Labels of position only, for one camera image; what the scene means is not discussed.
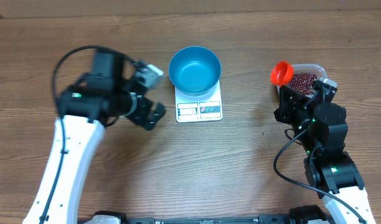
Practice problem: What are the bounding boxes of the white digital kitchen scale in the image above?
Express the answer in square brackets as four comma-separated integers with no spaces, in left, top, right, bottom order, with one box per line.
[175,82,223,123]

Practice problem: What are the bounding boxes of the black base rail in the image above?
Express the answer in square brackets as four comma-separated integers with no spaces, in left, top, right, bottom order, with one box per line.
[78,211,328,224]

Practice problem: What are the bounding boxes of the clear plastic container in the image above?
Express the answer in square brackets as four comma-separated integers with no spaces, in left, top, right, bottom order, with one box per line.
[276,63,327,98]

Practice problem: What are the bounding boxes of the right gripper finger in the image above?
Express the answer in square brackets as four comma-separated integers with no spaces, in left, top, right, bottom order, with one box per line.
[280,85,311,101]
[274,103,289,123]

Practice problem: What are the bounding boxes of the red beans in container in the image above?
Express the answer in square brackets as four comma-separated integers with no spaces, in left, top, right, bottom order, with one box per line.
[288,72,317,95]

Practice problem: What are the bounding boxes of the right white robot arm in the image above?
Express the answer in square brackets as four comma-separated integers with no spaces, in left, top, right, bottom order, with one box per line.
[274,82,375,223]

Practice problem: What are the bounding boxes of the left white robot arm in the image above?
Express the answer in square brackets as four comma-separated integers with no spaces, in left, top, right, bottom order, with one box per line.
[24,47,166,223]

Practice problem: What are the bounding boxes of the orange measuring scoop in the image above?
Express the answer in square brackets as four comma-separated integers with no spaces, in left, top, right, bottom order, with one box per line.
[270,61,294,86]

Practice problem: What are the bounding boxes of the blue metal bowl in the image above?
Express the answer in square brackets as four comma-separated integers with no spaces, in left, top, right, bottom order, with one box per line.
[168,46,222,96]

